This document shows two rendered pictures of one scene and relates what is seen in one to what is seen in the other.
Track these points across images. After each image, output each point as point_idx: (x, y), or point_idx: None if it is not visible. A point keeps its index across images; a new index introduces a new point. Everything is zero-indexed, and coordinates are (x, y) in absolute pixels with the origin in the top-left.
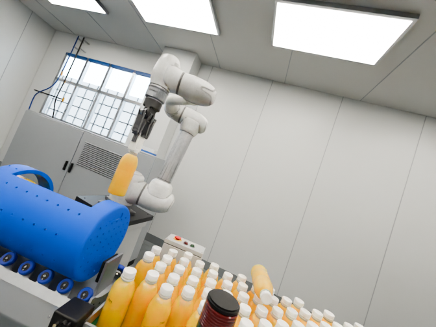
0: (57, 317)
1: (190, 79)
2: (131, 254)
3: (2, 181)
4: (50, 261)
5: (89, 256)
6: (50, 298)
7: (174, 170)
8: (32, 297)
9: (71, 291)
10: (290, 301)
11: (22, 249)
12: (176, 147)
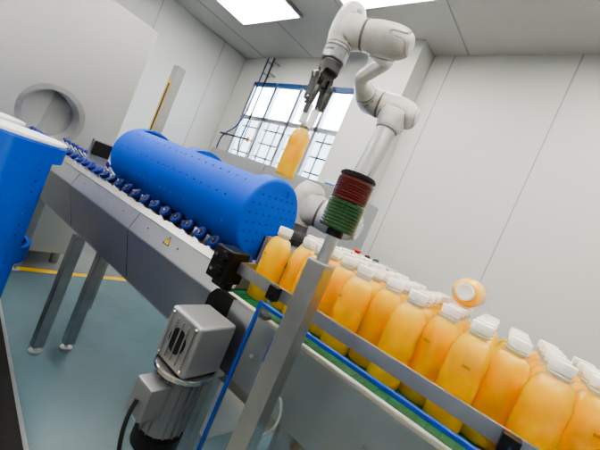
0: (219, 248)
1: (376, 23)
2: None
3: (188, 155)
4: (218, 222)
5: (251, 224)
6: None
7: None
8: (202, 257)
9: None
10: (524, 333)
11: (198, 212)
12: (370, 148)
